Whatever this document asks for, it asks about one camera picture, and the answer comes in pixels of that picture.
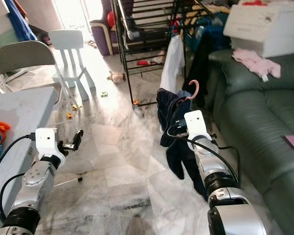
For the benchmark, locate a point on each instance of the white printer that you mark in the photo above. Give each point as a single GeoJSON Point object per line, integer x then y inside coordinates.
{"type": "Point", "coordinates": [264, 29]}

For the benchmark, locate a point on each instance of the red clothes hanger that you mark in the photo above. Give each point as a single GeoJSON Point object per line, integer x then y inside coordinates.
{"type": "Point", "coordinates": [197, 89]}

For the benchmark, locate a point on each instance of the blue hanging cloth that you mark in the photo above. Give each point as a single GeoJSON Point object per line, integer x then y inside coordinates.
{"type": "Point", "coordinates": [22, 22]}

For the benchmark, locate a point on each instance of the thin metal rod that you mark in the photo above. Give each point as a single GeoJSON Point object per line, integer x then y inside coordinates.
{"type": "Point", "coordinates": [76, 180]}

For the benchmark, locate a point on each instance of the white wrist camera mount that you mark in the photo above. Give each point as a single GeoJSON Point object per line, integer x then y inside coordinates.
{"type": "Point", "coordinates": [49, 143]}
{"type": "Point", "coordinates": [197, 125]}

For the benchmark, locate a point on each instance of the black hanging garment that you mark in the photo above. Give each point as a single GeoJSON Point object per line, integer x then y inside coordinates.
{"type": "Point", "coordinates": [200, 63]}

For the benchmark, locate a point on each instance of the small green toy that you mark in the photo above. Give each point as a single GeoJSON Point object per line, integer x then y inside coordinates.
{"type": "Point", "coordinates": [104, 94]}

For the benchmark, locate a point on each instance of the purple armchair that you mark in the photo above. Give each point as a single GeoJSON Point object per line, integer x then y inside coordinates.
{"type": "Point", "coordinates": [100, 41]}

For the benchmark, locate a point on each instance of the grey folding chair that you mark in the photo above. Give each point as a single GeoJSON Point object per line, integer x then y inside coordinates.
{"type": "Point", "coordinates": [19, 56]}

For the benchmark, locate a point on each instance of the dark navy garment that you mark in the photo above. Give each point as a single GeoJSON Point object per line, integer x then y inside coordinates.
{"type": "Point", "coordinates": [176, 152]}

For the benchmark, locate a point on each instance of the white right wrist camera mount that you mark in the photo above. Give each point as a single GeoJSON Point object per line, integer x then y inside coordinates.
{"type": "Point", "coordinates": [197, 125]}

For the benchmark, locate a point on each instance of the dark green leather sofa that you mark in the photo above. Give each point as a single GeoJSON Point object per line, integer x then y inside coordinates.
{"type": "Point", "coordinates": [259, 127]}

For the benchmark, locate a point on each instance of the red cushion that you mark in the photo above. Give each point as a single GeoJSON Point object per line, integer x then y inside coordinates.
{"type": "Point", "coordinates": [112, 18]}

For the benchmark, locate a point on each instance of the white hanging garment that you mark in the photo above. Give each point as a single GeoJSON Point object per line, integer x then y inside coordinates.
{"type": "Point", "coordinates": [172, 63]}

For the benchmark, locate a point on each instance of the beige plush toy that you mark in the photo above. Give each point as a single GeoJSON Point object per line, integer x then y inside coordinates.
{"type": "Point", "coordinates": [116, 77]}

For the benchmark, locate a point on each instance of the pink garment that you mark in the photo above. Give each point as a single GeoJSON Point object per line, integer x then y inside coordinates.
{"type": "Point", "coordinates": [256, 62]}

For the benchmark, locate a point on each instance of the light blue child chair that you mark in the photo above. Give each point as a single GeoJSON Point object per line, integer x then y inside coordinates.
{"type": "Point", "coordinates": [68, 39]}

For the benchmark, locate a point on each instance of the small red object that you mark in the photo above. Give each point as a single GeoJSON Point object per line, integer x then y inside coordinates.
{"type": "Point", "coordinates": [143, 62]}

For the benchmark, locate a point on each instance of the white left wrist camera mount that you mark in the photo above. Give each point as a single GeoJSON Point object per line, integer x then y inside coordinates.
{"type": "Point", "coordinates": [49, 143]}

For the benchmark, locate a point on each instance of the orange toy block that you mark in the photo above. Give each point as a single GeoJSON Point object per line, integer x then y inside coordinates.
{"type": "Point", "coordinates": [135, 102]}

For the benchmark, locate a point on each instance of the black metal drying rack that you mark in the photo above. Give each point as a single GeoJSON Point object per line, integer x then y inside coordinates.
{"type": "Point", "coordinates": [147, 14]}

